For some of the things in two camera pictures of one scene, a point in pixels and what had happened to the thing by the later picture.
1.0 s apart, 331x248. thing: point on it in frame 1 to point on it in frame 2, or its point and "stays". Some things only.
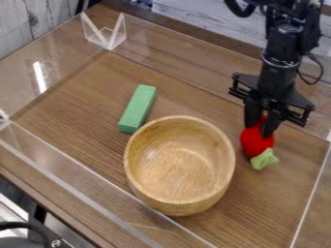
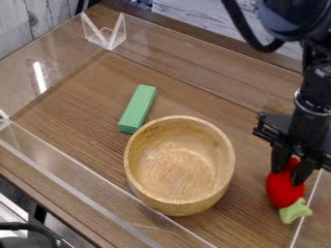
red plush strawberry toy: (256, 145) to (286, 195)
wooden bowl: (179, 163) stays
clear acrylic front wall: (88, 199) stays
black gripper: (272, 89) to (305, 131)
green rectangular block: (138, 109) stays
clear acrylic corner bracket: (104, 38) stays
